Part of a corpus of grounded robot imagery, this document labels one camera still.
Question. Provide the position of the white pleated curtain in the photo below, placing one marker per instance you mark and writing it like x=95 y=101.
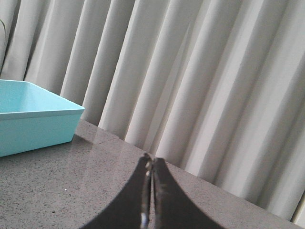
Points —
x=215 y=87

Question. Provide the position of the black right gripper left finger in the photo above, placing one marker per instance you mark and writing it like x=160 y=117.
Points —
x=131 y=207

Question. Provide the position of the light blue storage box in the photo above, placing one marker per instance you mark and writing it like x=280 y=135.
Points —
x=32 y=117

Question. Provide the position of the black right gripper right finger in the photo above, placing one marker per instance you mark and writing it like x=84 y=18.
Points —
x=173 y=208

